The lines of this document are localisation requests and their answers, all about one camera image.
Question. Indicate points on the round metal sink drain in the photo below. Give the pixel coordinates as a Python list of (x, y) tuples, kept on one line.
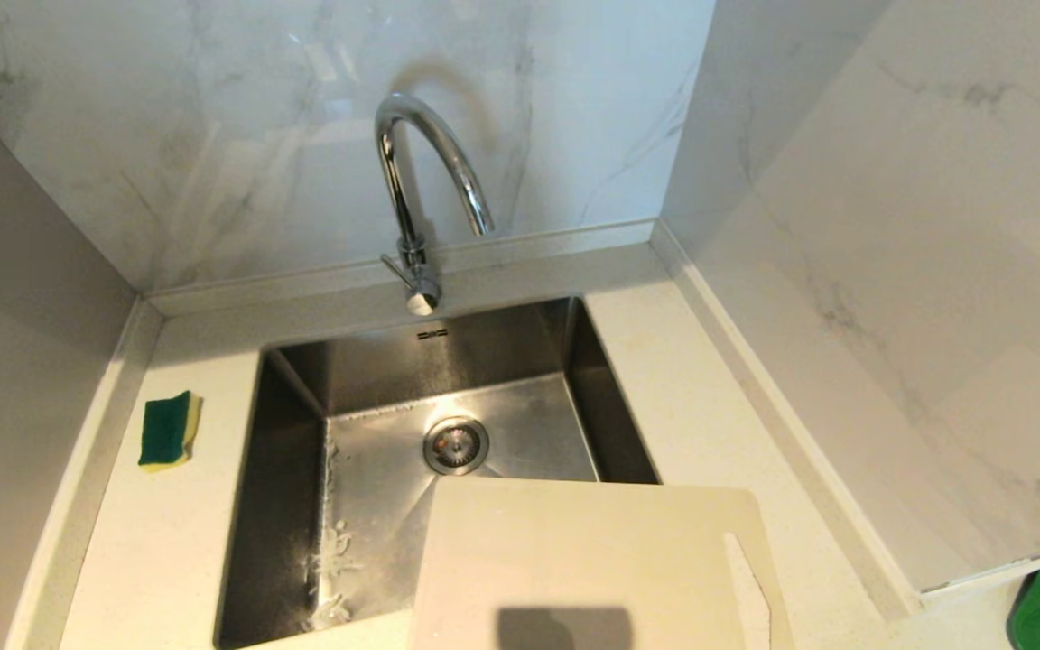
[(456, 445)]

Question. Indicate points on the green and yellow sponge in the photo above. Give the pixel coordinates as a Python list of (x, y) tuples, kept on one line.
[(166, 430)]

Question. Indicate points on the chrome gooseneck faucet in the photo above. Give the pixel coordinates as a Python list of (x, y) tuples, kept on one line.
[(410, 236)]

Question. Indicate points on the stainless steel sink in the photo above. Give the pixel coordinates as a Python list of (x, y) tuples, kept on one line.
[(366, 451)]

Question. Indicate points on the white plastic cutting board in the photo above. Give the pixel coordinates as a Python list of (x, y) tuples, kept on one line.
[(574, 560)]

